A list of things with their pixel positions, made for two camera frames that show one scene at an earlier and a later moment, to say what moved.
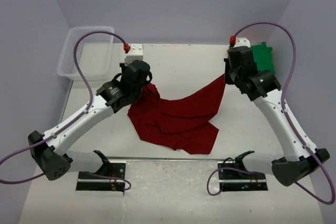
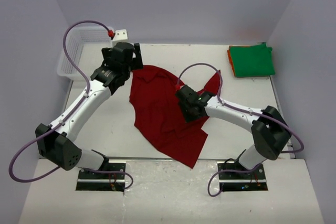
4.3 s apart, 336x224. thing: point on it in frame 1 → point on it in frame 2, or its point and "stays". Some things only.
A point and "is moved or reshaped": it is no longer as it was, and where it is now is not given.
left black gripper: (122, 65) → (136, 62)
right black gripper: (228, 79) → (188, 118)
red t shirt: (185, 124) is moved or reshaped
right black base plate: (231, 180) stays
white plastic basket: (94, 54) stays
